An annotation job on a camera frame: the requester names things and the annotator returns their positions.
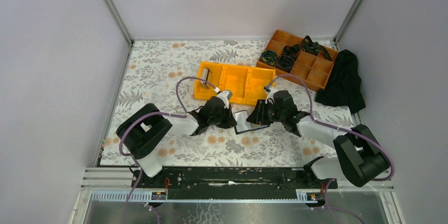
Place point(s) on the yellow plastic divided bin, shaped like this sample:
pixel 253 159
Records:
pixel 246 83

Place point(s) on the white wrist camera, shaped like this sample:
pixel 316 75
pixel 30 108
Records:
pixel 225 97
pixel 270 91

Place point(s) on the dark floral rolled tie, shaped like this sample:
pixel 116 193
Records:
pixel 285 63

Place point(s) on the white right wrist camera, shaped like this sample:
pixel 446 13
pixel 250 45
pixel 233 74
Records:
pixel 270 91

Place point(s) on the dark green rolled tie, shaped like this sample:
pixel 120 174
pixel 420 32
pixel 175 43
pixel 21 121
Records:
pixel 314 48

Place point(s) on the black leather card holder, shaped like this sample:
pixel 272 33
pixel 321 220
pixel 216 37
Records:
pixel 242 125

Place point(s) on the blue yellow rolled tie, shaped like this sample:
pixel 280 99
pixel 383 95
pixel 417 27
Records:
pixel 269 57

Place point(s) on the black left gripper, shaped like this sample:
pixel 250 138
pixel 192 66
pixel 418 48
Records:
pixel 227 117

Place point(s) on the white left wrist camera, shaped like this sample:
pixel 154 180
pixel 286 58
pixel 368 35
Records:
pixel 225 97

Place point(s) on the black rolled tie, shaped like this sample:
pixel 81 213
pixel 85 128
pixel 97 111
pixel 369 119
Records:
pixel 291 51

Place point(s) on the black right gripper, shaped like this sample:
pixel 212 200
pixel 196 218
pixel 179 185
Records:
pixel 259 114

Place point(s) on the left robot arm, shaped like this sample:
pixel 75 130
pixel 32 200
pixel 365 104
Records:
pixel 143 131

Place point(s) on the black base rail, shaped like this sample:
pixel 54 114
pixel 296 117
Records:
pixel 232 183

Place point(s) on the black cloth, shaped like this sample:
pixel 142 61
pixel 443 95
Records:
pixel 343 87

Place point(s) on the wooden compartment organizer tray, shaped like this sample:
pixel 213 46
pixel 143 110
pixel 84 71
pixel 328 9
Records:
pixel 313 70

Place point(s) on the floral patterned table mat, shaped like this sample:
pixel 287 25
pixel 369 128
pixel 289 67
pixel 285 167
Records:
pixel 160 72

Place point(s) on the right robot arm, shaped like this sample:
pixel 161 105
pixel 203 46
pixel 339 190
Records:
pixel 359 159

